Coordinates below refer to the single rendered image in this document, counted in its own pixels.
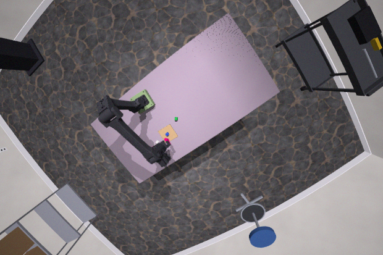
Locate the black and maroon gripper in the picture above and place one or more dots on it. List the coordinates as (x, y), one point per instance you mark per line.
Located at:
(161, 144)

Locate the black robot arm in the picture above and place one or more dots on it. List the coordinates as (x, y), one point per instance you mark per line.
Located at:
(109, 108)

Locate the tan mat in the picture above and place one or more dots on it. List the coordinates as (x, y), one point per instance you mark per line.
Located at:
(170, 130)

